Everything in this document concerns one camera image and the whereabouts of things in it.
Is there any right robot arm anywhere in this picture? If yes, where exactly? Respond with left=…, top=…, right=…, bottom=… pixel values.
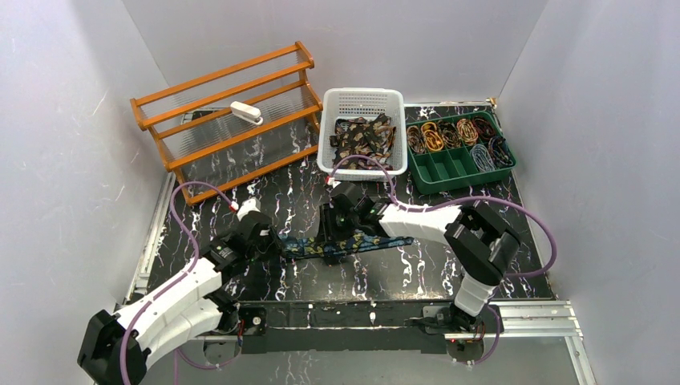
left=330, top=182, right=521, bottom=318

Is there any blue floral tie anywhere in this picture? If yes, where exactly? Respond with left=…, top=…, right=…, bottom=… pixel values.
left=281, top=232, right=414, bottom=260

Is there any orange wooden rack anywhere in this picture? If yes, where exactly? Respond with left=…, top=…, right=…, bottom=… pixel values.
left=130, top=41, right=322, bottom=205

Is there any rolled light blue tie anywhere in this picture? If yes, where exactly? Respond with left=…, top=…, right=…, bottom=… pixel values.
left=470, top=144, right=496, bottom=172

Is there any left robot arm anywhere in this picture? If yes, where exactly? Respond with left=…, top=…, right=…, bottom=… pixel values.
left=77, top=206, right=331, bottom=384

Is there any white plastic basket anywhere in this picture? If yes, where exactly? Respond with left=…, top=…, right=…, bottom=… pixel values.
left=317, top=87, right=407, bottom=176

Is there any white stapler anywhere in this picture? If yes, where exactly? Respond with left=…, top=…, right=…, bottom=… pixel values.
left=229, top=101, right=264, bottom=126

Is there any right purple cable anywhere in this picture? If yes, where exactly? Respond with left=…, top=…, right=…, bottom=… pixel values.
left=326, top=154, right=558, bottom=367

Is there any rolled dark red tie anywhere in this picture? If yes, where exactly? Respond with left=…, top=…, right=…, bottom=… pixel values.
left=472, top=116, right=497, bottom=141

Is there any rolled yellow tie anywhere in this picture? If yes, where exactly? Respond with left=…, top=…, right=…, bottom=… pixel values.
left=420, top=122, right=445, bottom=152

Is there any green divided tray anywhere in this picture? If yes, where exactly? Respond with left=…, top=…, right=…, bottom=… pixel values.
left=407, top=111, right=516, bottom=194

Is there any rolled orange brown tie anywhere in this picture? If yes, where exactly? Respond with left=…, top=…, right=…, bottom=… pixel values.
left=456, top=119, right=479, bottom=146

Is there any dark brown patterned tie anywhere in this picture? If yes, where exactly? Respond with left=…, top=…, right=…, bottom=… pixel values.
left=330, top=113, right=396, bottom=170

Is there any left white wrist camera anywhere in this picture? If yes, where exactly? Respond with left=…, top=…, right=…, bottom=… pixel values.
left=237, top=197, right=261, bottom=221

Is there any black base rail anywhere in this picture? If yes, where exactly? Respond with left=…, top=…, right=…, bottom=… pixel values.
left=201, top=300, right=503, bottom=367

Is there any rolled dark navy tie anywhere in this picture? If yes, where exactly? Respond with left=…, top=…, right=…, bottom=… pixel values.
left=488, top=136, right=515, bottom=168

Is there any rolled multicolour tie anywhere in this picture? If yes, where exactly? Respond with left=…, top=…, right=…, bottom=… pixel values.
left=407, top=125, right=427, bottom=154

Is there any rolled dark brown tie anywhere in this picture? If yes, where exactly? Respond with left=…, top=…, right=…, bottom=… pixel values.
left=437, top=120, right=463, bottom=149

